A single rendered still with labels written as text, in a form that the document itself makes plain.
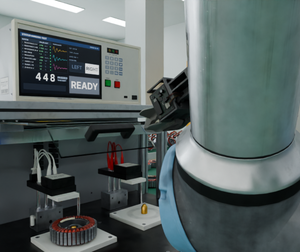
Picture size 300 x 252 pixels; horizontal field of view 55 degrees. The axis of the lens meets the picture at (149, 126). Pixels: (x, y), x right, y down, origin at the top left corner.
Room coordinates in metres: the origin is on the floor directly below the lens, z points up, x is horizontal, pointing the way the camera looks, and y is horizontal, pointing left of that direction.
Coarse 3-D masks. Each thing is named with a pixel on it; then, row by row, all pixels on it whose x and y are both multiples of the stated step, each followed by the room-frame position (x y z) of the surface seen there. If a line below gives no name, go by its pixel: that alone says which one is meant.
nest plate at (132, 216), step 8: (128, 208) 0.91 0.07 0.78; (136, 208) 0.91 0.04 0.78; (152, 208) 0.91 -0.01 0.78; (112, 216) 0.86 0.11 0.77; (120, 216) 0.84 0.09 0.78; (128, 216) 0.84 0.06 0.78; (136, 216) 0.84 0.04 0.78; (144, 216) 0.84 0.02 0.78; (152, 216) 0.84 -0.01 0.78; (136, 224) 0.79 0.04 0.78; (144, 224) 0.78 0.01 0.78; (152, 224) 0.79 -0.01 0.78
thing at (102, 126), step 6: (90, 126) 0.56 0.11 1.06; (96, 126) 0.56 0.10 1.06; (102, 126) 0.57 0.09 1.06; (108, 126) 0.58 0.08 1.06; (114, 126) 0.59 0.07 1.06; (120, 126) 0.60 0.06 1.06; (126, 126) 0.62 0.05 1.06; (132, 126) 0.63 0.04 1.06; (90, 132) 0.56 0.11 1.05; (96, 132) 0.56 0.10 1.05; (102, 132) 0.57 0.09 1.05; (108, 132) 0.58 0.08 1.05; (120, 132) 0.64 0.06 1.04; (126, 132) 0.63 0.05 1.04; (132, 132) 0.63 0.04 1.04; (90, 138) 0.57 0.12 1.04
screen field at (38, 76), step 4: (36, 72) 0.77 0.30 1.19; (40, 72) 0.78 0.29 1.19; (36, 76) 0.77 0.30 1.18; (40, 76) 0.78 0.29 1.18; (44, 76) 0.79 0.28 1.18; (48, 76) 0.79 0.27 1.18; (52, 76) 0.80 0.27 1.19; (36, 80) 0.77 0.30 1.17; (40, 80) 0.78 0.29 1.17; (44, 80) 0.79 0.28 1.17; (48, 80) 0.79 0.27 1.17; (52, 80) 0.80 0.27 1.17
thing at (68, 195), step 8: (48, 176) 0.75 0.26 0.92; (56, 176) 0.75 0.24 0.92; (64, 176) 0.75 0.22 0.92; (72, 176) 0.75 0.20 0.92; (32, 184) 0.78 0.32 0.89; (40, 184) 0.76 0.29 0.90; (48, 184) 0.72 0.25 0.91; (56, 184) 0.72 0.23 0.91; (64, 184) 0.73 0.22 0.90; (72, 184) 0.75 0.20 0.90; (48, 192) 0.72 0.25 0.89; (56, 192) 0.72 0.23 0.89; (64, 192) 0.73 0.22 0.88; (72, 192) 0.74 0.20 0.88; (56, 200) 0.70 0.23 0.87
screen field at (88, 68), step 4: (72, 64) 0.85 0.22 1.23; (76, 64) 0.86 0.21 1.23; (80, 64) 0.87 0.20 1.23; (84, 64) 0.88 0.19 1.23; (88, 64) 0.89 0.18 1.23; (92, 64) 0.90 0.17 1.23; (72, 68) 0.85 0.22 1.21; (76, 68) 0.86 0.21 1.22; (80, 68) 0.87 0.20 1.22; (84, 68) 0.88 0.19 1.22; (88, 68) 0.89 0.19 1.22; (92, 68) 0.90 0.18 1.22; (96, 68) 0.91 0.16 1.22; (80, 72) 0.87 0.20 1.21; (84, 72) 0.88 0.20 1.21; (88, 72) 0.89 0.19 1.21; (92, 72) 0.90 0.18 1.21; (96, 72) 0.91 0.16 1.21
